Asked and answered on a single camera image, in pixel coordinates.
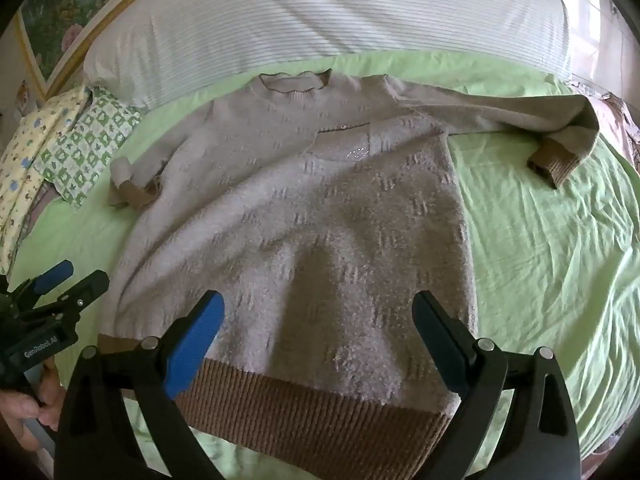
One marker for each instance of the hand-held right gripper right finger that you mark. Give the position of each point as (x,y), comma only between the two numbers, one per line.
(440,345)

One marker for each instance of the beige knitted sweater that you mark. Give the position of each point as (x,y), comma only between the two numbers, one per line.
(300,210)

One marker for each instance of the pink cloth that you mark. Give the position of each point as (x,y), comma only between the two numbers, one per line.
(617,120)

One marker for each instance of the yellow patterned small pillow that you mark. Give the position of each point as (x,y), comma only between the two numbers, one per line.
(25,160)

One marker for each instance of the floral wall painting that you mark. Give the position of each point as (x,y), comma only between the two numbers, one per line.
(75,10)

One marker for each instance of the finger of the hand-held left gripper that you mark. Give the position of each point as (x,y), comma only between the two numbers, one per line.
(52,276)
(86,288)

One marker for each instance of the green bed sheet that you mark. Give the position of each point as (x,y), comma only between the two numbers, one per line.
(540,260)

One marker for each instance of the white striped pillow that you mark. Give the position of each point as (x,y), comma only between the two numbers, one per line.
(300,20)

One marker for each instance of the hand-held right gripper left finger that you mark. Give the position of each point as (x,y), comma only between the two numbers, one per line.
(195,345)

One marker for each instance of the person's left hand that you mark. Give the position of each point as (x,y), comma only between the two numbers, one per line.
(47,400)

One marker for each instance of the green patterned small pillow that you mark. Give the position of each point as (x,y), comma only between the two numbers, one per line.
(85,145)

